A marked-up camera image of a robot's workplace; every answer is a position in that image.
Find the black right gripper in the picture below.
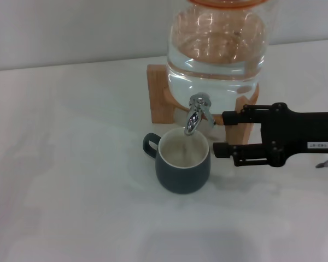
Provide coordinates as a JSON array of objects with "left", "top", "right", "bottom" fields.
[{"left": 212, "top": 102, "right": 328, "bottom": 168}]

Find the chrome faucet with lever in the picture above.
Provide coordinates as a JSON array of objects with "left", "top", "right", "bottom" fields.
[{"left": 184, "top": 93, "right": 218, "bottom": 136}]

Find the black ceramic cup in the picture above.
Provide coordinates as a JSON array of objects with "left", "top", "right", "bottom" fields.
[{"left": 142, "top": 128, "right": 212, "bottom": 195}]

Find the clear glass water dispenser jar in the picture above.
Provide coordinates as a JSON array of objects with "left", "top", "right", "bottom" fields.
[{"left": 166, "top": 0, "right": 271, "bottom": 115}]

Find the wooden dispenser stand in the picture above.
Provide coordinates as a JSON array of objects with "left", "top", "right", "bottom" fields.
[{"left": 147, "top": 64, "right": 260, "bottom": 146}]

